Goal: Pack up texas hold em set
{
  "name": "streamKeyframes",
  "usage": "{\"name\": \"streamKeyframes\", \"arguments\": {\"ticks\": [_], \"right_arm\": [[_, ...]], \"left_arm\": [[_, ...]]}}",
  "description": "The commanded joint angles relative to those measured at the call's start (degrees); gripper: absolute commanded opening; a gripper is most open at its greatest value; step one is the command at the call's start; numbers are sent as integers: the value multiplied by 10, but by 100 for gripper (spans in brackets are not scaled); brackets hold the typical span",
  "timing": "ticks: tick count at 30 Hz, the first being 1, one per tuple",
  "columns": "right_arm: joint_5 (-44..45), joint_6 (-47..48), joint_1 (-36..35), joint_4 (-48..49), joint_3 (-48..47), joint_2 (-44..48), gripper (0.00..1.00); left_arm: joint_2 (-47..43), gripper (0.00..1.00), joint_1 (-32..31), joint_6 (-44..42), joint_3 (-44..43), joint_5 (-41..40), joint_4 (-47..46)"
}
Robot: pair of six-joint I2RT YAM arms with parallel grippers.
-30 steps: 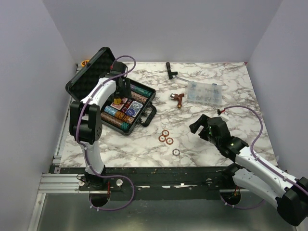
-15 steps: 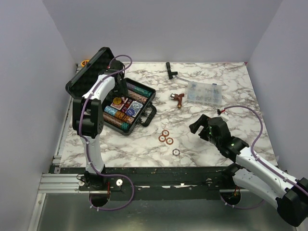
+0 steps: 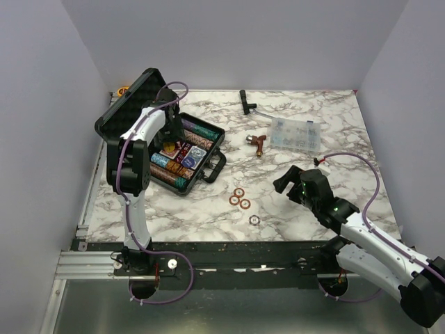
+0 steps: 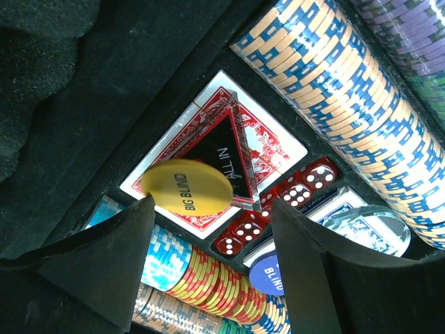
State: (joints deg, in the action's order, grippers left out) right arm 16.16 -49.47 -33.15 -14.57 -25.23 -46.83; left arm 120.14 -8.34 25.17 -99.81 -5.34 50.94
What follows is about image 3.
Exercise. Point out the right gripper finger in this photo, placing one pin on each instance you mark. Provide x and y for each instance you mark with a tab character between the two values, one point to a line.
291	176
294	195

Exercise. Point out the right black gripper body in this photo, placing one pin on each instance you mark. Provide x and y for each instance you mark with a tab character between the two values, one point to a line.
306	200

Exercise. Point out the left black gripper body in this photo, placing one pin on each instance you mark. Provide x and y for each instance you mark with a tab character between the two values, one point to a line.
172	132

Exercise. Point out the black poker chip case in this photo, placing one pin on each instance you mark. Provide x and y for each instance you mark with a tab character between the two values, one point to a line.
164	171

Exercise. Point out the yellow dealer button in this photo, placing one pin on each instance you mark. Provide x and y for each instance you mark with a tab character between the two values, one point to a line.
169	146

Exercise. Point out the blue dealer button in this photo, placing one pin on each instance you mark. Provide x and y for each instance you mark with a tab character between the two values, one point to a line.
190	162

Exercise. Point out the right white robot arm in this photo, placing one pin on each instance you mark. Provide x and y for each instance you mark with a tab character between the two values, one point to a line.
413	279

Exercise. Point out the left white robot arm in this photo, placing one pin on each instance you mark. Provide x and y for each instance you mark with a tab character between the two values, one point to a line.
128	161

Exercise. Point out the red card deck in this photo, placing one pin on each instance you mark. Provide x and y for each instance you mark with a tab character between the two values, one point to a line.
177	154

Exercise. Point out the blue card deck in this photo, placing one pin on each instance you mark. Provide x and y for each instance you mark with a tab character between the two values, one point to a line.
197	152

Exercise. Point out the clear plastic organizer box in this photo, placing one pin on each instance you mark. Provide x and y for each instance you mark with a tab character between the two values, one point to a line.
295	135

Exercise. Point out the grey purple poker chip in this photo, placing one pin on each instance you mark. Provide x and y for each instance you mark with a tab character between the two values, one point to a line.
254	220

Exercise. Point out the orange poker chip right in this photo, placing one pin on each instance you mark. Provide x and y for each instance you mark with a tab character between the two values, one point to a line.
245	204

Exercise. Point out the orange poker chip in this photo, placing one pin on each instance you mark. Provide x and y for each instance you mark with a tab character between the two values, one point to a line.
245	204
234	200
239	192

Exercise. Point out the orange poker chip upper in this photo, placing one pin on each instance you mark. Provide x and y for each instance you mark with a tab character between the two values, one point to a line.
239	192

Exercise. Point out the brown copper tool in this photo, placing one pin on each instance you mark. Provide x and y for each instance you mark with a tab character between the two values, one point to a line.
257	141

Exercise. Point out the orange poker chip left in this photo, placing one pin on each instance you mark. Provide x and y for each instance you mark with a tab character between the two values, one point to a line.
234	200

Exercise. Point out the black T-handle wrench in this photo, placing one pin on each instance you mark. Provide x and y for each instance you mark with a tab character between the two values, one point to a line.
251	108

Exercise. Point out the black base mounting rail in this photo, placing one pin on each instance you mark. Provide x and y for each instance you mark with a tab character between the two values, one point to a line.
225	265

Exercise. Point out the aluminium extrusion rail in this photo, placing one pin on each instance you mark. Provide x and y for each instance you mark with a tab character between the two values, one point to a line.
96	265

